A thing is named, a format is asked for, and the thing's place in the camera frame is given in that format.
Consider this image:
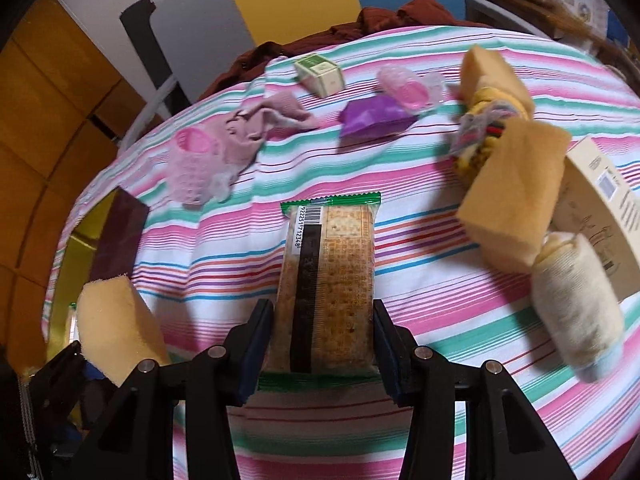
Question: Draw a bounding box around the large orange yellow sponge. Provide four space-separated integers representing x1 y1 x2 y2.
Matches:
456 121 572 274

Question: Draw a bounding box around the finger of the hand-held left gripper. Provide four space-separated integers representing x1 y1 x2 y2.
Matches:
30 342 113 431

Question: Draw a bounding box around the gold metal tray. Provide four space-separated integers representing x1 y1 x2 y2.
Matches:
47 185 151 356

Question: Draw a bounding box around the purple snack packet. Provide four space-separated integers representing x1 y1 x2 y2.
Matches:
338 96 419 141

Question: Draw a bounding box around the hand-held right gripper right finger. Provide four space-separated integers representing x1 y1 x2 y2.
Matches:
372 300 576 480

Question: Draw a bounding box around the beige cardboard box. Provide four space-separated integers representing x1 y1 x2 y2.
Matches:
550 135 640 307

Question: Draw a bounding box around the small green white box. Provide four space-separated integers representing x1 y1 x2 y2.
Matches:
293 53 346 99

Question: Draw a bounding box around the wooden cabinet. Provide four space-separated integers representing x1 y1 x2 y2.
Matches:
0 0 167 366

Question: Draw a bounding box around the grey multicolour striped sock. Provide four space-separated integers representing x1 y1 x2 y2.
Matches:
449 101 507 158

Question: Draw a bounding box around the dark wooden table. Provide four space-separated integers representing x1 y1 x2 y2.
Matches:
474 0 640 78

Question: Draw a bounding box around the red brown jacket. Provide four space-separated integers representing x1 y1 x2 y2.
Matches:
197 5 497 104

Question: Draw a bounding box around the cracker packet with black stripe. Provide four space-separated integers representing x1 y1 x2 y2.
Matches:
257 191 383 393

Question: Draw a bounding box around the mustard yellow patterned sock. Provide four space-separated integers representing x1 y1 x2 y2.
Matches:
452 87 518 177

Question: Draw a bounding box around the grey yellow blue chair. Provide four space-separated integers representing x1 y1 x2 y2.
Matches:
119 0 467 107

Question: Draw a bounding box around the pink striped sock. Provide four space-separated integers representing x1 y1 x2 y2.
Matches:
210 91 321 202

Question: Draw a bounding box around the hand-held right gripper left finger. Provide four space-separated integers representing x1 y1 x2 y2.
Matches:
70 300 276 480

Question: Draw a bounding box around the cream towel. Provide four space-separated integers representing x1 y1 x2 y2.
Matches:
530 231 626 382

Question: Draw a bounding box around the pale yellow sponge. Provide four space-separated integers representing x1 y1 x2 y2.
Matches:
75 275 173 388

